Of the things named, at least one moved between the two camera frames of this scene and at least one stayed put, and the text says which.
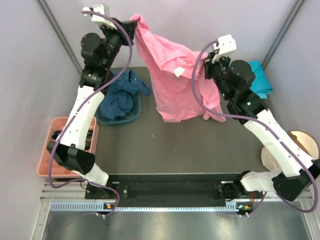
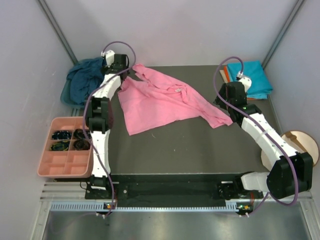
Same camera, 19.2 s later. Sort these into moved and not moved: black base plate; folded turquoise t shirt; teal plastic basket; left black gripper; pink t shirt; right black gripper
Moved: left black gripper; teal plastic basket; pink t shirt; right black gripper
Not moved: black base plate; folded turquoise t shirt
